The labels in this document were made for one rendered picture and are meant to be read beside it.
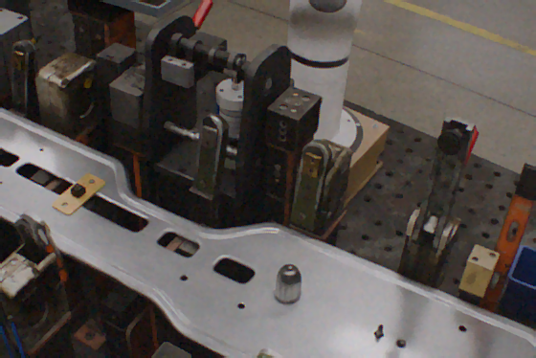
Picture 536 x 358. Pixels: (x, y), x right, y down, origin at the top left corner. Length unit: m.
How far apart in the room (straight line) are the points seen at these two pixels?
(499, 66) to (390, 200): 2.06
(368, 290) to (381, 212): 0.57
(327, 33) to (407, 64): 2.08
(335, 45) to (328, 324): 0.59
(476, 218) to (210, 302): 0.76
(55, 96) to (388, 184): 0.73
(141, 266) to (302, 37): 0.56
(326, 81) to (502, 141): 1.72
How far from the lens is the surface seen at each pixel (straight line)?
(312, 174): 0.98
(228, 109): 1.07
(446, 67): 3.40
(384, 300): 0.93
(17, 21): 1.30
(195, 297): 0.92
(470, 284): 0.94
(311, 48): 1.33
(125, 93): 1.13
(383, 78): 3.23
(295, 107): 1.02
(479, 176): 1.64
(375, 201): 1.52
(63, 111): 1.19
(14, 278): 0.91
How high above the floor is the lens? 1.70
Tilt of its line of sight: 40 degrees down
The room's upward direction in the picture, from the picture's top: 3 degrees clockwise
